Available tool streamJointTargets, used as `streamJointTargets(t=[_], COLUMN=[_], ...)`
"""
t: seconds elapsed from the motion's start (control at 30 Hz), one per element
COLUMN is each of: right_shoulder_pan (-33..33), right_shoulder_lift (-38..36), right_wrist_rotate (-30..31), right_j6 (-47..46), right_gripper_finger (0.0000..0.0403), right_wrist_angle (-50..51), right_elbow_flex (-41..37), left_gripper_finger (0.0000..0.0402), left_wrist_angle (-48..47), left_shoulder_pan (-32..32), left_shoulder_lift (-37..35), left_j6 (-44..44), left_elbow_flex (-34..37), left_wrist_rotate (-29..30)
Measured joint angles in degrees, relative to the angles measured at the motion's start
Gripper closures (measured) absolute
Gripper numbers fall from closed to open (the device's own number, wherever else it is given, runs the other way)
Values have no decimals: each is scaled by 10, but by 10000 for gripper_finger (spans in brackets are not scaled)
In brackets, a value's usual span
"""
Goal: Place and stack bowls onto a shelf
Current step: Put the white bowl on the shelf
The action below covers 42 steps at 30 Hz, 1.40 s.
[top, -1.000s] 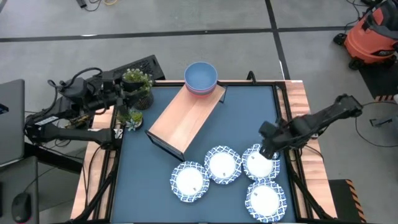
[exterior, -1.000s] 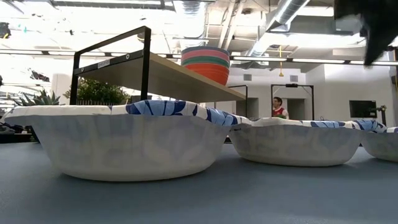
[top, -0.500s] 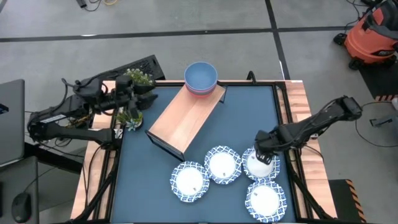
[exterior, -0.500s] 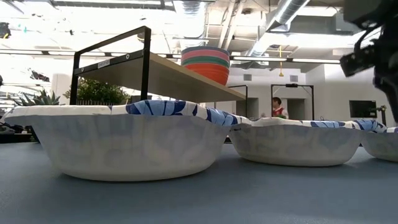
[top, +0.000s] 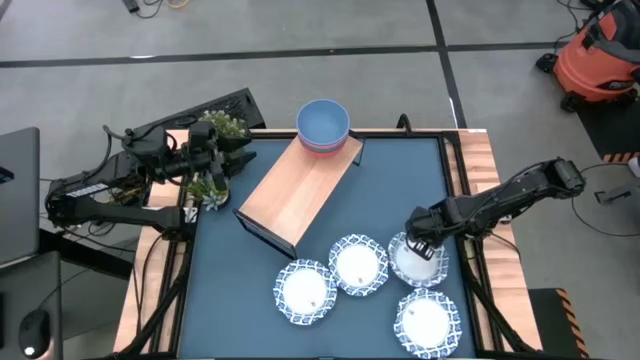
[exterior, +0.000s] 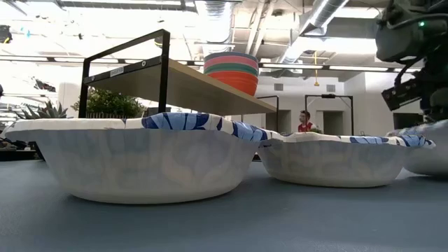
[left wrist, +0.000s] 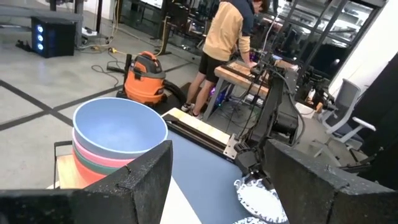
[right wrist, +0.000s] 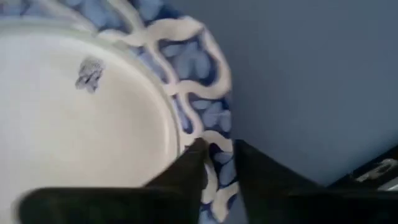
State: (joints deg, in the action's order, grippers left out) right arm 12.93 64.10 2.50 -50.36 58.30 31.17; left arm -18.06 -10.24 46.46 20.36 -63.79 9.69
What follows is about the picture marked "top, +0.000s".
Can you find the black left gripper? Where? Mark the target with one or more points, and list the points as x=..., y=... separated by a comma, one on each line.
x=205, y=157

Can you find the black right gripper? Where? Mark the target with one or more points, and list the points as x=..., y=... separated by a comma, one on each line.
x=430, y=222

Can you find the blue patterned paper bowl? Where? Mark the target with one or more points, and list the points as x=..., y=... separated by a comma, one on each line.
x=305, y=291
x=417, y=270
x=427, y=324
x=358, y=265

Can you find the pink plastic bowl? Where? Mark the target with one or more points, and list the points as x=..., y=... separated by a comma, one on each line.
x=322, y=149

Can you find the blue plastic bowl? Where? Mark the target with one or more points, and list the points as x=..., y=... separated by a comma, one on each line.
x=322, y=122

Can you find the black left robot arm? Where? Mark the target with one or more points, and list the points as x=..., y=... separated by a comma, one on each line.
x=125, y=215

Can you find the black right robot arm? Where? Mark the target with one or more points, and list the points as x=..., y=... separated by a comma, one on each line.
x=520, y=192

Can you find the green plant with white flowers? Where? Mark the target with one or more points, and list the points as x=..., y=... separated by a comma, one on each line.
x=225, y=122

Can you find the green succulent plant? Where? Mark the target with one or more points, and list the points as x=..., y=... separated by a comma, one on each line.
x=205, y=194

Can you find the black block with hazard stripes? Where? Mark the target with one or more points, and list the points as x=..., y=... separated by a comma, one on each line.
x=555, y=320

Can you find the black power adapter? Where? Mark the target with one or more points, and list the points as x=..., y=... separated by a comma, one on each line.
x=131, y=5

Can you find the black mat with hazard stripes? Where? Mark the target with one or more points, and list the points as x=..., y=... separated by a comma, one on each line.
x=615, y=130

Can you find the dark grey desk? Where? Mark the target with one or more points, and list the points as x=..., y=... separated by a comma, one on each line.
x=30, y=285

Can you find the orange shop vacuum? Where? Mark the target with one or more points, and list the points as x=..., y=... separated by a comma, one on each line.
x=595, y=65

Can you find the black computer mouse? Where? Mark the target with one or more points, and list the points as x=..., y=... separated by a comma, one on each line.
x=34, y=332

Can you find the wooden shelf with black frame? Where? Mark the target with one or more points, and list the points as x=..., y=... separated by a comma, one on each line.
x=295, y=195

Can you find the black table frame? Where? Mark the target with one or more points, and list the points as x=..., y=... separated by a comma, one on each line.
x=425, y=136

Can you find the grey floor bracket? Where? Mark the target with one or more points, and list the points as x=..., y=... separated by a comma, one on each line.
x=612, y=194

